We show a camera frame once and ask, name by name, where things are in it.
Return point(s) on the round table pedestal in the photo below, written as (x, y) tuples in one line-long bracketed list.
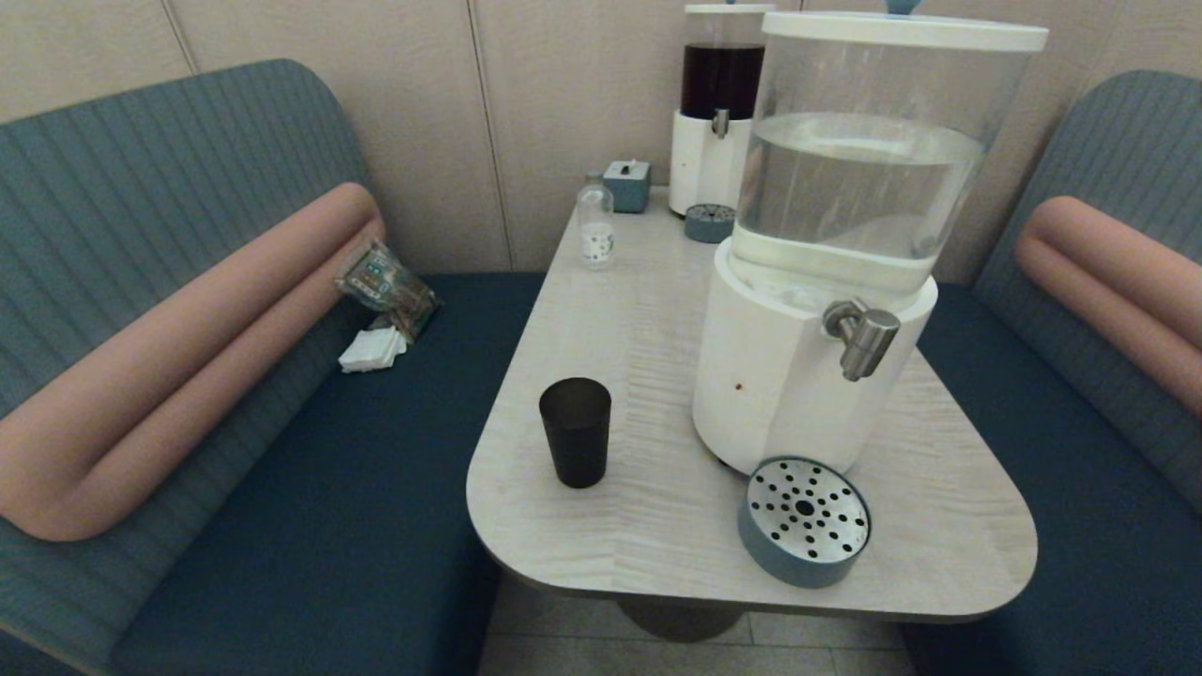
[(681, 620)]

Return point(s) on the black plastic cup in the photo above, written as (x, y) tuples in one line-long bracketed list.
[(575, 432)]

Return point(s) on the clear snack bag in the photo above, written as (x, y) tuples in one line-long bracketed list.
[(385, 286)]

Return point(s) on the blue dispenser lid knob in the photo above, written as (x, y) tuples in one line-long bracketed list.
[(903, 6)]

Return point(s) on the small blue drip tray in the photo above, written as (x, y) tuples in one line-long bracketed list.
[(709, 225)]

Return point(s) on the white paper napkins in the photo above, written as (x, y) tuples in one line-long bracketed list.
[(371, 352)]

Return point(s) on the blue tissue box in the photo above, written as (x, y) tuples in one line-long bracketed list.
[(627, 188)]

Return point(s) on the teal empty bench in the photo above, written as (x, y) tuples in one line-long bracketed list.
[(1080, 526)]

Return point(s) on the large blue perforated drip tray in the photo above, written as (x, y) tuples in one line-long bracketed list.
[(798, 559)]

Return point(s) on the short pink bolster cushion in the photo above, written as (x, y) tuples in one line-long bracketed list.
[(1117, 282)]

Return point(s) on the teal bench with snack bag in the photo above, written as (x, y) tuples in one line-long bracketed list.
[(282, 516)]

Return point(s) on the small dark drink dispenser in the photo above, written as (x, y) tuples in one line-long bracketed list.
[(704, 160)]

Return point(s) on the large clear water dispenser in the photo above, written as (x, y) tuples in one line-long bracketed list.
[(779, 376)]

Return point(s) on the long pink bolster cushion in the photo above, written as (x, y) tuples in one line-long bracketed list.
[(188, 357)]

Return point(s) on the small silver dispenser tap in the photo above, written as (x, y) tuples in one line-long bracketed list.
[(720, 122)]

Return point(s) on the silver water dispenser tap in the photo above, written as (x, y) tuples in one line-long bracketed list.
[(869, 338)]

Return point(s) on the small clear plastic bottle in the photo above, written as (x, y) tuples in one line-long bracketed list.
[(595, 235)]

